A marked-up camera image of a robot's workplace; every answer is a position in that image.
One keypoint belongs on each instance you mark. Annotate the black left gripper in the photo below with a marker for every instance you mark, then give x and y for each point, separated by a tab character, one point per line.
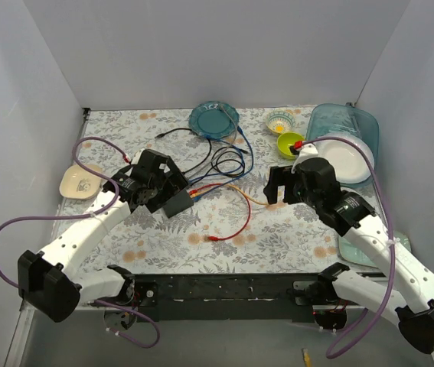
171	185

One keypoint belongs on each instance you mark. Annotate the mint green divided tray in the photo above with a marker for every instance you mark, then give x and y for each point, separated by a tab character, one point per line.
354	255

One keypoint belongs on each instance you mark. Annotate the patterned small bowl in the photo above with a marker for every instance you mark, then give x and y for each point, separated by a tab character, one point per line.
280	121

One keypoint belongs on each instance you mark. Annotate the floral table mat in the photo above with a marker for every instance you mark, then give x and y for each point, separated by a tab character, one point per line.
230	230

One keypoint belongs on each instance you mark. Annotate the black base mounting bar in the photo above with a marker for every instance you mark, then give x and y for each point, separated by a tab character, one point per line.
261	296

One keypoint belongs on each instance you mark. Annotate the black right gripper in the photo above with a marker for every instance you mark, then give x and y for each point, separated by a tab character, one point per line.
289	187

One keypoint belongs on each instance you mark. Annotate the lime green bowl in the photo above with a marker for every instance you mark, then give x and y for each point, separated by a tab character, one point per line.
287	140

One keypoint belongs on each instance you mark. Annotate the clear teal plastic bin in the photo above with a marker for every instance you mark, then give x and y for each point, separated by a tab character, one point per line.
333	121

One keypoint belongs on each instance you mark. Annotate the teal scalloped plate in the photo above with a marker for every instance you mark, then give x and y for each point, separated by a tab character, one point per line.
214	120

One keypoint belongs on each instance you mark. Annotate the black network switch box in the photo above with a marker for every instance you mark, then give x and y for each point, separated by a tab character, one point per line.
178	204

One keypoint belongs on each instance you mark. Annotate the white round plate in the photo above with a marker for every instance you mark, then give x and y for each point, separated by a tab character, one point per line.
348	163

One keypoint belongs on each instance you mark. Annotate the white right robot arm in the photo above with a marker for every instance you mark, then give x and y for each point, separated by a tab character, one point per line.
407	300

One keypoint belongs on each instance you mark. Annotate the yellow connector on floor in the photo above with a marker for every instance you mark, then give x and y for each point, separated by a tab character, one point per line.
306	358

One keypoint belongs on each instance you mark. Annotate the cream panda dish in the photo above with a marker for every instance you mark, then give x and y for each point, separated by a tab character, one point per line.
79	184

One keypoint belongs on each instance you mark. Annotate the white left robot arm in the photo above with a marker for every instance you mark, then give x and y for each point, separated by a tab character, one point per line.
50	280

